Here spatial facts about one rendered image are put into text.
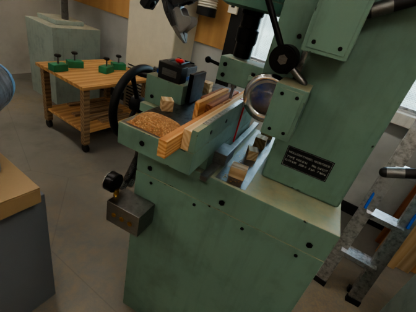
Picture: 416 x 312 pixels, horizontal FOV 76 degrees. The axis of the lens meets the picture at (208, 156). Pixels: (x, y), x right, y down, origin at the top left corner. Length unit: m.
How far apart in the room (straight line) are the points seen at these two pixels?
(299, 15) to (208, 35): 1.79
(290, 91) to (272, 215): 0.30
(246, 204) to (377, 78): 0.41
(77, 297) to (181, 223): 0.70
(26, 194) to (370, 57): 0.95
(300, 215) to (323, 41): 0.39
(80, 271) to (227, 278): 0.79
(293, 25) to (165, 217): 0.64
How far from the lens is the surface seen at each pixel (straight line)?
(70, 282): 1.45
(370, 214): 1.50
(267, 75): 0.67
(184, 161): 0.61
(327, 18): 0.60
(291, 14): 0.73
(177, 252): 0.94
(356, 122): 0.70
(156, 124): 0.65
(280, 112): 0.61
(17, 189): 0.96
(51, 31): 2.87
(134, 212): 0.83
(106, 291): 1.41
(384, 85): 0.69
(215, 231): 0.81
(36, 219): 1.07
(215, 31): 2.44
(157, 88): 0.88
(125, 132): 0.68
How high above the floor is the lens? 1.20
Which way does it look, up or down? 30 degrees down
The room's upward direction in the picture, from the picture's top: 14 degrees clockwise
